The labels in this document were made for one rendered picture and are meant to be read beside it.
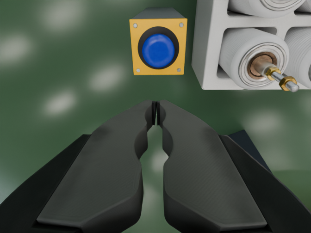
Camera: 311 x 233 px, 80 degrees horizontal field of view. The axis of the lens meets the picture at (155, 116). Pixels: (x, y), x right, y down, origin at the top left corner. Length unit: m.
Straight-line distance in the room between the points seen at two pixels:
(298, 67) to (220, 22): 0.16
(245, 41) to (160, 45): 0.17
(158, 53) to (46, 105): 0.58
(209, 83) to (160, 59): 0.21
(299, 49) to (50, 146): 0.84
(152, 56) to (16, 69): 0.57
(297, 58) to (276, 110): 0.37
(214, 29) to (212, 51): 0.04
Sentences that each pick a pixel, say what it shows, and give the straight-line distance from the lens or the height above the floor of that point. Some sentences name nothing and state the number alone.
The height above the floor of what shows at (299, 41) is 0.20.
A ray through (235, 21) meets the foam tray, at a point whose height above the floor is 0.18.
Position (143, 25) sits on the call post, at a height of 0.31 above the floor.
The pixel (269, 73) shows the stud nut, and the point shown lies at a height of 0.29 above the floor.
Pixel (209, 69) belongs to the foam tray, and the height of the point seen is 0.18.
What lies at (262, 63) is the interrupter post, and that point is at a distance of 0.35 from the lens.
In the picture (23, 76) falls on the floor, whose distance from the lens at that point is 0.75.
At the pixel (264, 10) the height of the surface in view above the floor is 0.25.
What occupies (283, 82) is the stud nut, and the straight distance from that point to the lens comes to 0.30.
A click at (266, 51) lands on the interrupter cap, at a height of 0.25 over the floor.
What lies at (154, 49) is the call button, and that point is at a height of 0.33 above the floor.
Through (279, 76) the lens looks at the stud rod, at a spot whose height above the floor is 0.31.
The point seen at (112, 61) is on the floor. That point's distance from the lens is 0.61.
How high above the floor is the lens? 0.57
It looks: 58 degrees down
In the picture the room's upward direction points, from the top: 177 degrees counter-clockwise
